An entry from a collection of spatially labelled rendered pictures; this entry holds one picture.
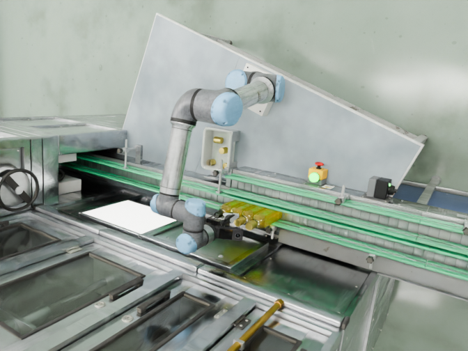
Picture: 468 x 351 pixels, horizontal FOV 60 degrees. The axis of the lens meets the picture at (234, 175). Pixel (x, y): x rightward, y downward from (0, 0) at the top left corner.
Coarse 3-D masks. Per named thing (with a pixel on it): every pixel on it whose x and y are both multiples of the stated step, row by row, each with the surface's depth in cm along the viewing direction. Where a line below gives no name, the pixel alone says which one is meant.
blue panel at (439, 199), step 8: (400, 184) 213; (400, 192) 194; (408, 192) 196; (416, 192) 198; (440, 192) 202; (408, 200) 181; (416, 200) 183; (432, 200) 186; (440, 200) 187; (448, 200) 188; (456, 200) 190; (464, 200) 191; (448, 208) 174; (456, 208) 175; (464, 208) 176
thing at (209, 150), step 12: (204, 132) 211; (216, 132) 216; (228, 132) 204; (204, 144) 213; (216, 144) 217; (228, 144) 205; (204, 156) 215; (216, 156) 218; (228, 156) 206; (204, 168) 215; (216, 168) 213
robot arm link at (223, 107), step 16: (256, 80) 167; (272, 80) 168; (192, 96) 140; (208, 96) 138; (224, 96) 136; (240, 96) 147; (256, 96) 157; (272, 96) 168; (192, 112) 141; (208, 112) 137; (224, 112) 135; (240, 112) 142
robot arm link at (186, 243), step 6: (186, 234) 143; (192, 234) 143; (198, 234) 144; (204, 234) 148; (180, 240) 143; (186, 240) 141; (192, 240) 142; (198, 240) 144; (204, 240) 147; (180, 246) 143; (186, 246) 142; (192, 246) 142; (198, 246) 145; (204, 246) 150; (186, 252) 142
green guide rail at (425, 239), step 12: (228, 192) 194; (240, 192) 196; (276, 204) 182; (288, 204) 184; (324, 216) 171; (336, 216) 173; (372, 228) 161; (384, 228) 163; (396, 228) 163; (420, 240) 153; (432, 240) 155; (444, 240) 155
